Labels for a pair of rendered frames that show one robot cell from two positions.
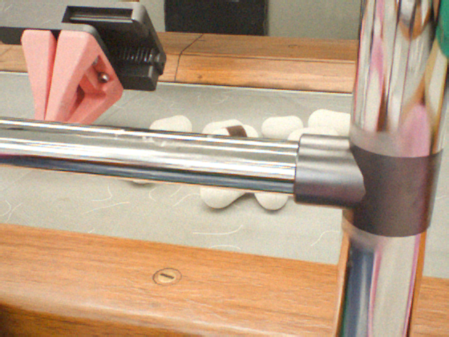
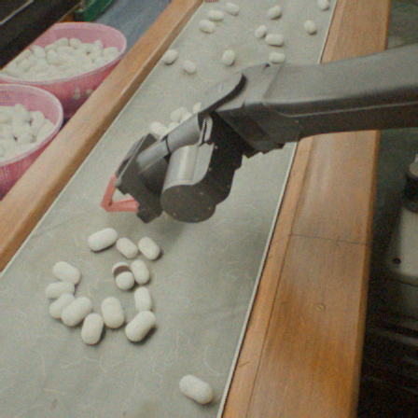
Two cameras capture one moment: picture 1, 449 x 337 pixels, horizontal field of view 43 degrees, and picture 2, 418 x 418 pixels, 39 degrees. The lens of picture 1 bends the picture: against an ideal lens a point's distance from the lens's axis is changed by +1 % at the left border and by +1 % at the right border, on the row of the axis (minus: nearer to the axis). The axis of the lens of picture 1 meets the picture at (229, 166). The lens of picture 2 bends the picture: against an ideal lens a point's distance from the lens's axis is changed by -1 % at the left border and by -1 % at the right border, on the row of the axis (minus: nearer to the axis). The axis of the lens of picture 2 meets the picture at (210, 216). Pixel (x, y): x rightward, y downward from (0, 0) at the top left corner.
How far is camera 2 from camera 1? 76 cm
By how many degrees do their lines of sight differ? 77
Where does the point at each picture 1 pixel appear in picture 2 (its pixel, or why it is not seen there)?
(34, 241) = (16, 217)
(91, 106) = (132, 204)
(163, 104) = (219, 245)
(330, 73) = (257, 335)
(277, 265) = not seen: outside the picture
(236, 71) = (271, 274)
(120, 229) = (52, 246)
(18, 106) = not seen: hidden behind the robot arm
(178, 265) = not seen: outside the picture
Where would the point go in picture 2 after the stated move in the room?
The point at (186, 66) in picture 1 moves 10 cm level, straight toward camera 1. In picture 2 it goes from (279, 244) to (194, 250)
